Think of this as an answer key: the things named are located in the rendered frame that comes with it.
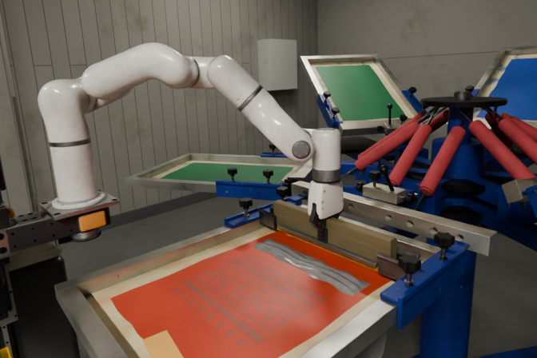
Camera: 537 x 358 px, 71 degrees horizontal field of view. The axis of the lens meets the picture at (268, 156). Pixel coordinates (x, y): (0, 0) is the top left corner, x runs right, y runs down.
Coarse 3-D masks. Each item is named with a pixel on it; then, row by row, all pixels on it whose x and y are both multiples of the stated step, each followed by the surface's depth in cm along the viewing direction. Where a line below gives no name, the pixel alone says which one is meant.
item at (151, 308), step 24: (264, 240) 114; (288, 240) 113; (216, 264) 100; (288, 264) 99; (144, 288) 90; (168, 288) 90; (120, 312) 81; (144, 312) 81; (168, 312) 80; (192, 312) 80; (144, 336) 73
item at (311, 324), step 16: (320, 256) 103; (336, 256) 102; (288, 272) 95; (304, 272) 94; (352, 272) 94; (368, 272) 93; (320, 288) 87; (336, 288) 87; (368, 288) 86; (320, 304) 81; (336, 304) 81; (352, 304) 81; (192, 320) 78; (304, 320) 76; (320, 320) 76; (176, 336) 73; (192, 336) 73; (208, 336) 73; (224, 336) 72; (272, 336) 72; (288, 336) 72; (304, 336) 72; (192, 352) 69; (208, 352) 68; (224, 352) 68; (240, 352) 68; (256, 352) 68; (272, 352) 68
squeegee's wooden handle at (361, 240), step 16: (288, 208) 112; (304, 208) 110; (288, 224) 113; (304, 224) 108; (336, 224) 98; (352, 224) 97; (336, 240) 99; (352, 240) 95; (368, 240) 91; (384, 240) 88; (368, 256) 92
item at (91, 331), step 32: (256, 224) 120; (160, 256) 99; (64, 288) 85; (96, 288) 89; (96, 320) 73; (352, 320) 70; (384, 320) 72; (96, 352) 64; (320, 352) 63; (352, 352) 66
